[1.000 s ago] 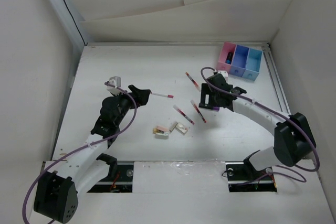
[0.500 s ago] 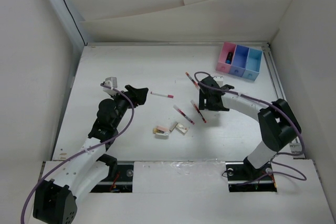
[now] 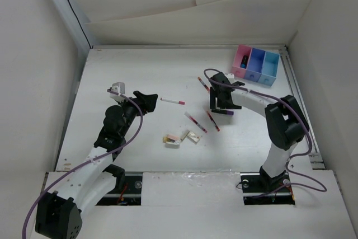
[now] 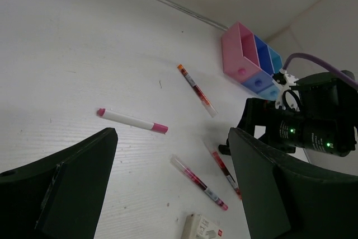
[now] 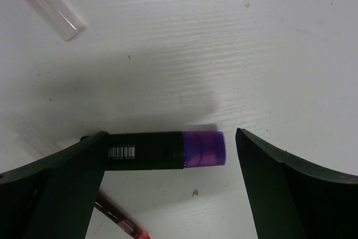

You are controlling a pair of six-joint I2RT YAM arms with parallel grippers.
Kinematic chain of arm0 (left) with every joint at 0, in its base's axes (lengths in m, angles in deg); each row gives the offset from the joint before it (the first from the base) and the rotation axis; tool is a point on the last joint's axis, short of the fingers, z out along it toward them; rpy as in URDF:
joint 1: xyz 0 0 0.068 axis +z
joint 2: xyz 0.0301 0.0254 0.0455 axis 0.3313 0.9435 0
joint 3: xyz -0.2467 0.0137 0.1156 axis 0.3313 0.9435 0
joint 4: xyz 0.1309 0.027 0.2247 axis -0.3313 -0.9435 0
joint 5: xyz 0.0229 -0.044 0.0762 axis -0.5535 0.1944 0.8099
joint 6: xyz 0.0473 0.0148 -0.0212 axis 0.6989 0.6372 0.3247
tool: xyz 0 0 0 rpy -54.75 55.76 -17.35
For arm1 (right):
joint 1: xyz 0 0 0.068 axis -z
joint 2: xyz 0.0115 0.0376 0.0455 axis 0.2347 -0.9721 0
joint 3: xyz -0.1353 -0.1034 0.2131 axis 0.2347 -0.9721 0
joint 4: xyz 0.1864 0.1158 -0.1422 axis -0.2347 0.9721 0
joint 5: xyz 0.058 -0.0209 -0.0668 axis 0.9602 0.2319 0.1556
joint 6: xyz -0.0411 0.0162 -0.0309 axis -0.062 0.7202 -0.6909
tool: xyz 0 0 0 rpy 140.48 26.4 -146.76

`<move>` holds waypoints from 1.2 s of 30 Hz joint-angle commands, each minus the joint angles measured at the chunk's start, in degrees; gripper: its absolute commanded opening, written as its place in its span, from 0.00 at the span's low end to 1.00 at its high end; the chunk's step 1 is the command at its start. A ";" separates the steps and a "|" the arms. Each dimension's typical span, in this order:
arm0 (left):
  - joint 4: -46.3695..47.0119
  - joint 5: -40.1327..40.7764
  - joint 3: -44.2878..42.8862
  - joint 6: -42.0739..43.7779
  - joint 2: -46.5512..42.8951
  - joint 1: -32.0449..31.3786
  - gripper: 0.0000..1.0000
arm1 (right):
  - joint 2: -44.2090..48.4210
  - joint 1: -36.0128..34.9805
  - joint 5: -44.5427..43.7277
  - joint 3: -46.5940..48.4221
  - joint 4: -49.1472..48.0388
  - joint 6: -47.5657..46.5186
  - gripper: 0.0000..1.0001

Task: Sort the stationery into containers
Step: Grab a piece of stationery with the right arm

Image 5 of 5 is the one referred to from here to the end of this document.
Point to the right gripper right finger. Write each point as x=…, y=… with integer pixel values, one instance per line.
x=294, y=198

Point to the dark red pen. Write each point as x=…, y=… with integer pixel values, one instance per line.
x=111, y=210

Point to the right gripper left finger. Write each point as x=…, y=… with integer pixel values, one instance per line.
x=54, y=197

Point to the red pen clear cap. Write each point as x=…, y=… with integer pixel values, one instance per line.
x=59, y=16

